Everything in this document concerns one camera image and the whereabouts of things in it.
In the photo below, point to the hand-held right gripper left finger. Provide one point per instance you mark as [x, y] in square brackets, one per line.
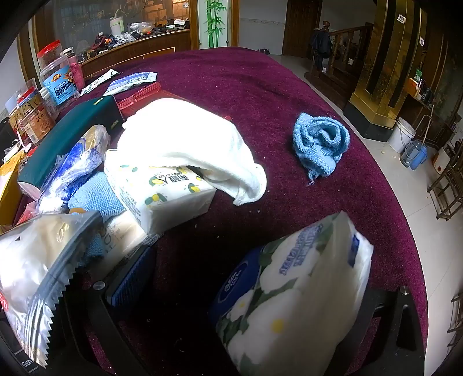
[132, 278]

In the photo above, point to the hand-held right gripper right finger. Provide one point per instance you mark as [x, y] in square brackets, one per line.
[398, 318]

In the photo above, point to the silver serrated-edge packet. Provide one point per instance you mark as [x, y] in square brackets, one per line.
[32, 260]

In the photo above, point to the floral print tissue pack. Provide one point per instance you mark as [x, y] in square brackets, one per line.
[293, 289]

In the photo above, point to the gold-rimmed white tray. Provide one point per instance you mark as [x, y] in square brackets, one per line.
[9, 188]

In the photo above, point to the blue knitted cloth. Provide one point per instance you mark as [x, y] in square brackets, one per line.
[320, 142]

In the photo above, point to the beige tissue pack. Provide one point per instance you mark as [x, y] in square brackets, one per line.
[119, 235]

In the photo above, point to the lemon print tissue pack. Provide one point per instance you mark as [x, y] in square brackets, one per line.
[162, 195]

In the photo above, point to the blue microfiber cloth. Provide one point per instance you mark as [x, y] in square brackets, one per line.
[96, 197]

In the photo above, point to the blue white packaged cloth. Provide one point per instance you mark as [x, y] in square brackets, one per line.
[72, 162]

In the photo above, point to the wooden chair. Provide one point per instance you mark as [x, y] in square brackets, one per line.
[446, 180]

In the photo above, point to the dark green tissue pack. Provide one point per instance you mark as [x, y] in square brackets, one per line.
[68, 144]

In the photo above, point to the white towel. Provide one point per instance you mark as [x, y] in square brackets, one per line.
[188, 141]

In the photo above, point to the blue water jug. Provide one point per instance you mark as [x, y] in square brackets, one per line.
[414, 155]

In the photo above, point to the red plastic package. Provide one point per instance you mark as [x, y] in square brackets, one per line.
[139, 99]

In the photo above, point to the white bucket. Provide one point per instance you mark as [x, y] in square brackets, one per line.
[401, 133]

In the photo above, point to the brown label snack jar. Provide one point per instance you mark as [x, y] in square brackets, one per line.
[36, 119]

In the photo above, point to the blue white wipes packet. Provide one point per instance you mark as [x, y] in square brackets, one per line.
[130, 83]

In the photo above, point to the flat white packet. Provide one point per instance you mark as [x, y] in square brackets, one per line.
[97, 82]

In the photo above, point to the clear jar with blue label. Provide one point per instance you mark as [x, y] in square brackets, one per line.
[61, 83]

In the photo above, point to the pink bottle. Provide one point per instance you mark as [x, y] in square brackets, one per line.
[76, 68]

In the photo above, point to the wooden counter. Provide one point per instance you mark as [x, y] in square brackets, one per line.
[144, 45]

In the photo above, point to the red lid plastic jar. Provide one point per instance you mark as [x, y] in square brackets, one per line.
[49, 50]

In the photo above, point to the white kettle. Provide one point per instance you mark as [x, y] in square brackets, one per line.
[117, 26]

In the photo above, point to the gold pillar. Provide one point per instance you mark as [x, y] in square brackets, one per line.
[387, 65]

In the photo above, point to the wooden staircase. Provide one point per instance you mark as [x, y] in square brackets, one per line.
[343, 61]

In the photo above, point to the dark jacket on bannister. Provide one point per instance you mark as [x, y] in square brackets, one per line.
[321, 45]

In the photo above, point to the wooden door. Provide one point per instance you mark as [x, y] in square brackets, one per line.
[300, 25]

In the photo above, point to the bamboo wall poster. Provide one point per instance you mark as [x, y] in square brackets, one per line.
[213, 21]

